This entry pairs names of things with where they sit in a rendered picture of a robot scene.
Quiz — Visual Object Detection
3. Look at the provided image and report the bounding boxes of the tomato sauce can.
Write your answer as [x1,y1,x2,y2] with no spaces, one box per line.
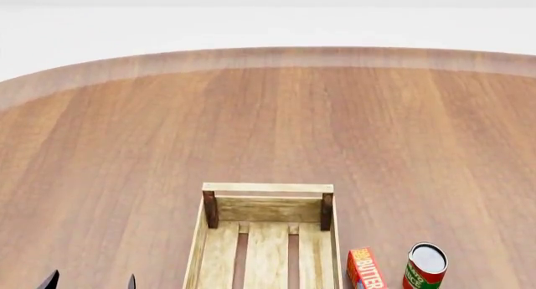
[402,241,449,289]

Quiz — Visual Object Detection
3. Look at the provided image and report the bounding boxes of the red butter box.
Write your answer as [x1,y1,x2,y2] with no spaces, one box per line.
[346,246,389,289]

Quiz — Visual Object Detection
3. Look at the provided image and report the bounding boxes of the light wooden slatted crate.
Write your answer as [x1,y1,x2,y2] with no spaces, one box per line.
[181,182,343,289]

